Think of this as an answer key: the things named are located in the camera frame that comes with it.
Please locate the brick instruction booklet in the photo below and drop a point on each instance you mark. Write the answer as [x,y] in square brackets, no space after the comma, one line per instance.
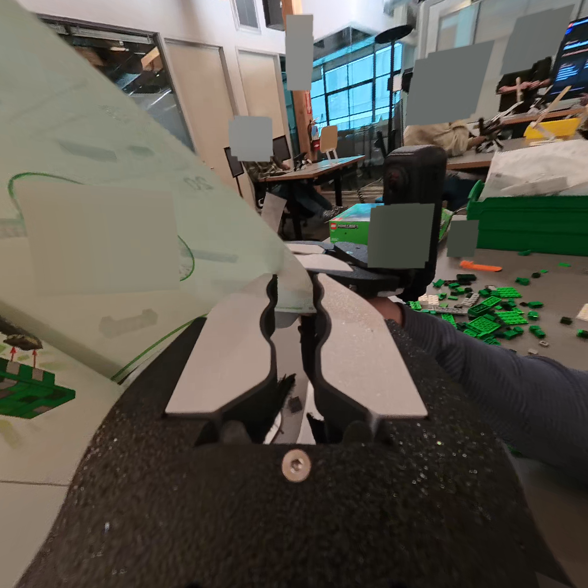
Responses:
[115,330]

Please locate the black music stand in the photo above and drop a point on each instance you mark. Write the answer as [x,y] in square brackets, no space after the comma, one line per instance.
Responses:
[234,163]

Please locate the white chair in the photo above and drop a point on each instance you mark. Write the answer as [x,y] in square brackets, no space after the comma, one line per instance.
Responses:
[329,142]

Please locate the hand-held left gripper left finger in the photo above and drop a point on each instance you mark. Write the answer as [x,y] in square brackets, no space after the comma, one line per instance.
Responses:
[220,363]

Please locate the wooden-edged office desk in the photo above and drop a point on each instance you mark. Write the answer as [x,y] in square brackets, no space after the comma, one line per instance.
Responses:
[321,163]

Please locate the green toy box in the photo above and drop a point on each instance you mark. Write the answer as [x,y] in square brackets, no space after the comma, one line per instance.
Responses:
[347,225]

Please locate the person's right forearm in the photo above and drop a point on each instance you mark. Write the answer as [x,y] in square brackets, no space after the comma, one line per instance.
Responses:
[505,390]

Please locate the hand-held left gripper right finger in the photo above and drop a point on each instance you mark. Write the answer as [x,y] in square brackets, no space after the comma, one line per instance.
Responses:
[367,367]

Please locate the person's right hand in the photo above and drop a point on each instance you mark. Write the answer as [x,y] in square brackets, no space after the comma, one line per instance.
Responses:
[390,310]

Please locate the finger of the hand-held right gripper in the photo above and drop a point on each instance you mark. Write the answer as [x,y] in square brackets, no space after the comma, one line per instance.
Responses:
[312,248]
[326,264]

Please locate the black floor lamp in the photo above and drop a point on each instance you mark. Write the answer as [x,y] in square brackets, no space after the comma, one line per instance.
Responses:
[395,69]

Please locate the pile of green bricks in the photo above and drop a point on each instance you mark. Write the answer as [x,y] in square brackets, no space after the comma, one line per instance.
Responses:
[487,317]

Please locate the green storage bin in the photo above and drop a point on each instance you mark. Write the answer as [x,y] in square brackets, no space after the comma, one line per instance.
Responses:
[528,225]

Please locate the computer monitor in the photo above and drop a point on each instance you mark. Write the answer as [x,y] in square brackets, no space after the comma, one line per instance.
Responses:
[572,55]

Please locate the white crumpled bags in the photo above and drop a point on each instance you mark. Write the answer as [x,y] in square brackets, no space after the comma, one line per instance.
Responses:
[537,170]

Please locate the wall vent grille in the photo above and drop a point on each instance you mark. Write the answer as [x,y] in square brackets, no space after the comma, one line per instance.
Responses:
[246,13]

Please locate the yellow bin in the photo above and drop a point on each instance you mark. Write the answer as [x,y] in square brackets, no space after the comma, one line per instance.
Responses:
[551,129]

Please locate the orange brick separator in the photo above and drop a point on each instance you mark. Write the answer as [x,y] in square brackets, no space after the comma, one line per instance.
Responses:
[477,265]

